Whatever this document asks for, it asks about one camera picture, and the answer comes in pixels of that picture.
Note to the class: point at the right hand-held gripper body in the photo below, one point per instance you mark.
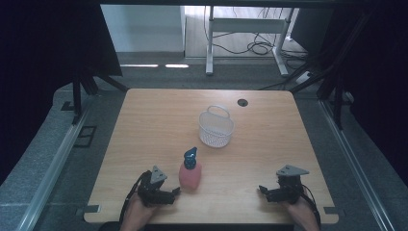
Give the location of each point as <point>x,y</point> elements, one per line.
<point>288,187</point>

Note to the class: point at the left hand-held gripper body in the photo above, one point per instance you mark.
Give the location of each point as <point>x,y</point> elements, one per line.
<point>153,192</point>

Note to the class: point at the pink spray bottle blue trigger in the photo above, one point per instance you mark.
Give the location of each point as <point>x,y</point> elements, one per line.
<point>190,174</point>

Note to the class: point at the white plastic mesh basket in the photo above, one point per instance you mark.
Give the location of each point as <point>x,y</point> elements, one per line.
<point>216,130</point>

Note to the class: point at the person's left hand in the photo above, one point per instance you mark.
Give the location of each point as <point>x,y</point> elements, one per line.
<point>138,208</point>

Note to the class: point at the person's right hand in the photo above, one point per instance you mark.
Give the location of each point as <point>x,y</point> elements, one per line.
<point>298,210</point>

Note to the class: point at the white power strip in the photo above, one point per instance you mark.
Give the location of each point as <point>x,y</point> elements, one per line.
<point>303,77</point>

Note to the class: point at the black tripod stand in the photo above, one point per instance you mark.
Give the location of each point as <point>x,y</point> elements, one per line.
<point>333,83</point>
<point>84,85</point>

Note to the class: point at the black curtain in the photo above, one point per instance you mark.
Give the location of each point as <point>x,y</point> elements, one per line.
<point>48,57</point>
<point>375,70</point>

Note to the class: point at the silver metal floor rail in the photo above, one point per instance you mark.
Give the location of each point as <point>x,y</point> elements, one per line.
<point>351,160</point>
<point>54,170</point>

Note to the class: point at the white metal desk frame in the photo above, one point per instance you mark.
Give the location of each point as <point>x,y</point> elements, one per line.
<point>245,25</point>

